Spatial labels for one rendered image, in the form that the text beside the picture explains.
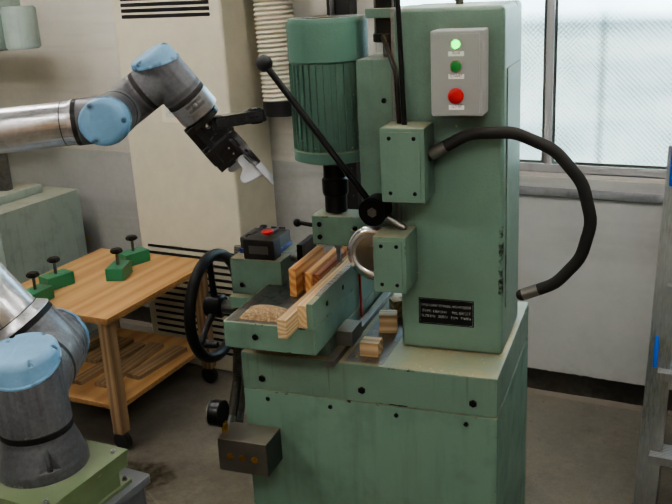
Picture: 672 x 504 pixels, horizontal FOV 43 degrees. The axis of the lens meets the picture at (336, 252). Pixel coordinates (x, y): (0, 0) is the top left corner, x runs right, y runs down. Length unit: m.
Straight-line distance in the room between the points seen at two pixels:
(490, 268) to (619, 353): 1.60
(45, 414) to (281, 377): 0.50
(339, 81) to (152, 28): 1.76
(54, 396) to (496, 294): 0.93
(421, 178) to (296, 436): 0.67
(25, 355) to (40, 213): 2.24
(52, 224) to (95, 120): 2.43
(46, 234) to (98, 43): 0.89
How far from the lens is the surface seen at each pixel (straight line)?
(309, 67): 1.85
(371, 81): 1.82
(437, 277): 1.84
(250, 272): 2.06
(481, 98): 1.67
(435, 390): 1.82
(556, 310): 3.34
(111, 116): 1.69
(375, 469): 1.96
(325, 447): 1.97
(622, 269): 3.24
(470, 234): 1.79
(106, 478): 1.95
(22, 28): 3.84
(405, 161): 1.70
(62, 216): 4.14
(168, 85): 1.81
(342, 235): 1.96
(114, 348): 3.09
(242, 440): 1.96
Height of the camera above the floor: 1.59
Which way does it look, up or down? 18 degrees down
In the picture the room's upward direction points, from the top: 3 degrees counter-clockwise
